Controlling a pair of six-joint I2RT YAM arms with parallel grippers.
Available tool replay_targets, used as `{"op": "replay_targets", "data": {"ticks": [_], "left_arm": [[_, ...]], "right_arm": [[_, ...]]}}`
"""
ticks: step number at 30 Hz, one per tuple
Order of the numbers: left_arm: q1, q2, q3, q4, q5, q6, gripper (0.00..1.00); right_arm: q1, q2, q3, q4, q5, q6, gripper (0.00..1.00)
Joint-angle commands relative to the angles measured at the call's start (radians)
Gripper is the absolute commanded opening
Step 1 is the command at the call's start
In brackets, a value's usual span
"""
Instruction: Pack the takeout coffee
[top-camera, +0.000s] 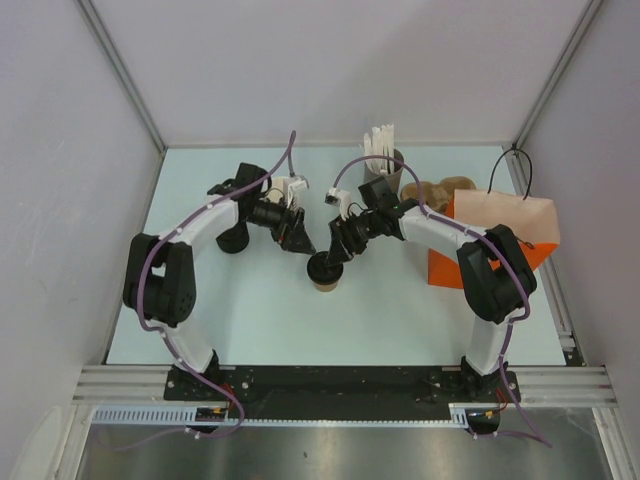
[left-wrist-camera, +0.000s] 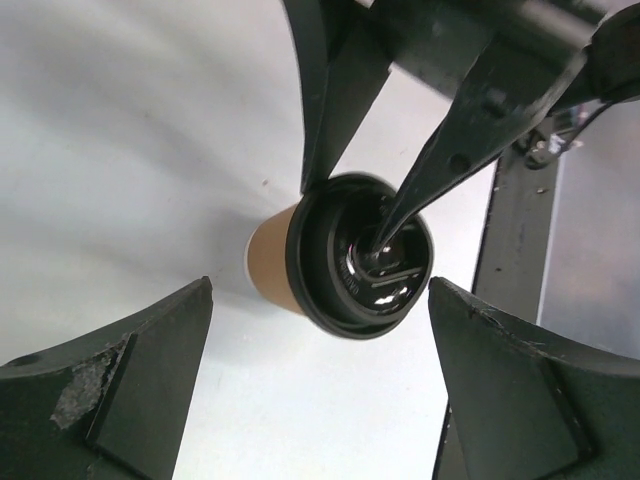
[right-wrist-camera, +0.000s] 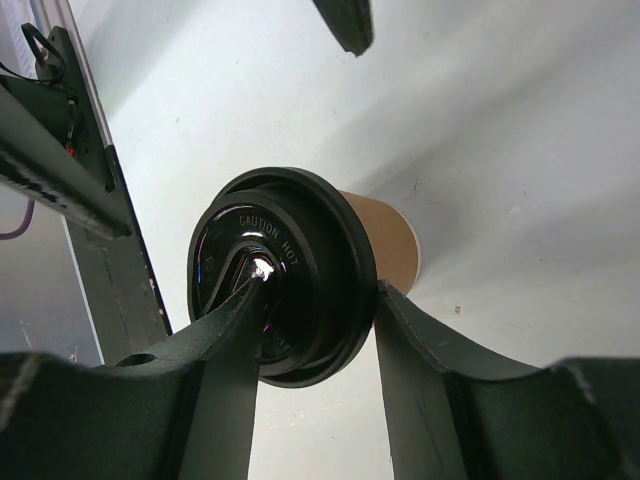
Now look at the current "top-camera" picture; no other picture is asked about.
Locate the single brown paper cup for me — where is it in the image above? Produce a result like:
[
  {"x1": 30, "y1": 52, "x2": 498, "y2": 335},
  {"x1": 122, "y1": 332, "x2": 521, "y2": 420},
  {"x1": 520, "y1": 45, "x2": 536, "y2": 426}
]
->
[{"x1": 313, "y1": 281, "x2": 339, "y2": 293}]

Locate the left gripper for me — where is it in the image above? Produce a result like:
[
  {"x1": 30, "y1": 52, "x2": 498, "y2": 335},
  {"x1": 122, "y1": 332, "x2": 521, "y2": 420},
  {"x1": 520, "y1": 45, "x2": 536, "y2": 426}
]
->
[{"x1": 244, "y1": 193, "x2": 315, "y2": 255}]

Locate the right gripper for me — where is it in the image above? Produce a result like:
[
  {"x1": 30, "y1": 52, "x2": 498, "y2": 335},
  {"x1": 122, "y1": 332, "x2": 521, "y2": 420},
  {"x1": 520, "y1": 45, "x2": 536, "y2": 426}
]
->
[{"x1": 327, "y1": 210, "x2": 383, "y2": 267}]

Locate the remaining cardboard cup carrier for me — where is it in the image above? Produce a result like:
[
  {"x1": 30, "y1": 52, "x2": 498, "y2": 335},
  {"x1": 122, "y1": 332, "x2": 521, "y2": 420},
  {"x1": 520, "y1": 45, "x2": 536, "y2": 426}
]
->
[{"x1": 400, "y1": 176, "x2": 476, "y2": 213}]

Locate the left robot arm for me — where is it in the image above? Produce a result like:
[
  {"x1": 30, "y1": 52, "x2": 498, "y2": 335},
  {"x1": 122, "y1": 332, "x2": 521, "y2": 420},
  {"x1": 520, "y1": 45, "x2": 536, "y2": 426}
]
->
[{"x1": 123, "y1": 163, "x2": 316, "y2": 400}]

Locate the orange paper bag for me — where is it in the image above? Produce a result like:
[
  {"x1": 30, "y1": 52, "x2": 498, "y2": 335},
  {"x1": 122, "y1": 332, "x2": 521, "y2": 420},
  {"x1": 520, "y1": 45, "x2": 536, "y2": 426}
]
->
[{"x1": 442, "y1": 186, "x2": 561, "y2": 273}]

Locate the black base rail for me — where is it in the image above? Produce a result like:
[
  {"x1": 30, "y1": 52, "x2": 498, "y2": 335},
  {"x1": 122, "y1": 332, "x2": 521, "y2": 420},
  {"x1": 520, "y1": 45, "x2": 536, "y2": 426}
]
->
[{"x1": 164, "y1": 364, "x2": 521, "y2": 424}]

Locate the grey cylindrical holder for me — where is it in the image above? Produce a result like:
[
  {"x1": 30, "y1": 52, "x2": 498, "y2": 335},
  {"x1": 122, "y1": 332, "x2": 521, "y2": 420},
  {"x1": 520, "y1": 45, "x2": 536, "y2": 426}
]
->
[{"x1": 363, "y1": 149, "x2": 404, "y2": 193}]

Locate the stack of black lids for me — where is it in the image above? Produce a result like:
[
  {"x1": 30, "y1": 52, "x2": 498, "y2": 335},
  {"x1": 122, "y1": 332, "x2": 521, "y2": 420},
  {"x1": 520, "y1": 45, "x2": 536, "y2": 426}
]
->
[{"x1": 216, "y1": 224, "x2": 250, "y2": 254}]

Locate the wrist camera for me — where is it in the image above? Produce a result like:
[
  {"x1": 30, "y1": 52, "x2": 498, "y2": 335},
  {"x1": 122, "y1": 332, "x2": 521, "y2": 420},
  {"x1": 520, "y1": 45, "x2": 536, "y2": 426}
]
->
[
  {"x1": 325, "y1": 187, "x2": 351, "y2": 220},
  {"x1": 283, "y1": 176, "x2": 309, "y2": 210}
]

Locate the white slotted cable duct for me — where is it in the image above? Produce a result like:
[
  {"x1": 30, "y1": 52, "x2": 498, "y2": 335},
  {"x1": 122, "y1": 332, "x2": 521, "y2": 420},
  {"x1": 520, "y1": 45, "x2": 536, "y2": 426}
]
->
[{"x1": 92, "y1": 404, "x2": 497, "y2": 428}]

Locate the stack of brown paper cups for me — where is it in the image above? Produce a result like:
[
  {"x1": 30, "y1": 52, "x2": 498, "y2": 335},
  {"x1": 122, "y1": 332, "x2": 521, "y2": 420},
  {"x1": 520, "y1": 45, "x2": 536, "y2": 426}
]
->
[{"x1": 265, "y1": 188, "x2": 288, "y2": 205}]

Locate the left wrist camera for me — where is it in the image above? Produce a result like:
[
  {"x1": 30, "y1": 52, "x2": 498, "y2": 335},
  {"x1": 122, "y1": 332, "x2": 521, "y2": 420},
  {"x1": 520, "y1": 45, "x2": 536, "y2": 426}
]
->
[{"x1": 283, "y1": 176, "x2": 309, "y2": 210}]

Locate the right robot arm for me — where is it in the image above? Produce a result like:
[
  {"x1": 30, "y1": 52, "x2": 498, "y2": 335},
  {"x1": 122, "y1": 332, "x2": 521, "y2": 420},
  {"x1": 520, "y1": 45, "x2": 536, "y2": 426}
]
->
[{"x1": 325, "y1": 178, "x2": 537, "y2": 401}]

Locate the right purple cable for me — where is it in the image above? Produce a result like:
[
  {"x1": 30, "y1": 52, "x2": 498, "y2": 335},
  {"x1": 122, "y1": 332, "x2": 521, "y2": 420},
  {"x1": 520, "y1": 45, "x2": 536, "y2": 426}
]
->
[{"x1": 332, "y1": 156, "x2": 554, "y2": 449}]

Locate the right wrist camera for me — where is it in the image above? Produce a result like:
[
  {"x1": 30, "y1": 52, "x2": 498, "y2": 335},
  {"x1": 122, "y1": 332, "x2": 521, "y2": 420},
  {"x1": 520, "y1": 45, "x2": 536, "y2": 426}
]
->
[{"x1": 325, "y1": 187, "x2": 351, "y2": 220}]

